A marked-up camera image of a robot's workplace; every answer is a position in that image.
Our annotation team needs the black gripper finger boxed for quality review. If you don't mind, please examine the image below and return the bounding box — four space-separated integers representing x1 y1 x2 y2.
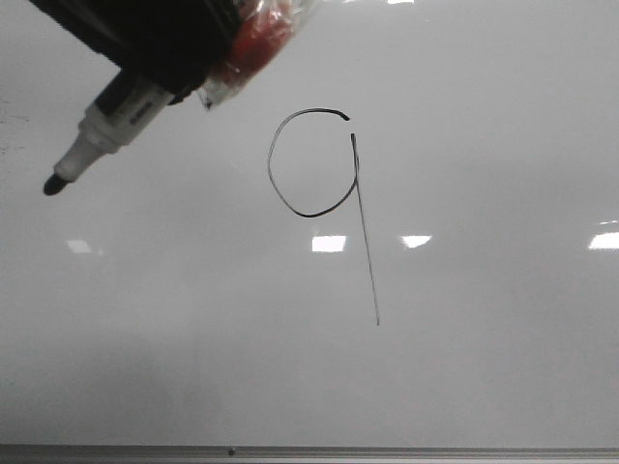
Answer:
33 0 242 103

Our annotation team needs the white whiteboard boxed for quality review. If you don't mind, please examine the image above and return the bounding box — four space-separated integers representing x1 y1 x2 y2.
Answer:
1 1 618 448

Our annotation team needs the red magnet in clear wrap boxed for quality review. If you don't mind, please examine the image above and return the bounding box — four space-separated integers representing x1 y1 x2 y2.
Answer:
197 1 317 110

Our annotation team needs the black whiteboard marker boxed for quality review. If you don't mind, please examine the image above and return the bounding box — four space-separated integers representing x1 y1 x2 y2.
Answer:
44 71 174 196

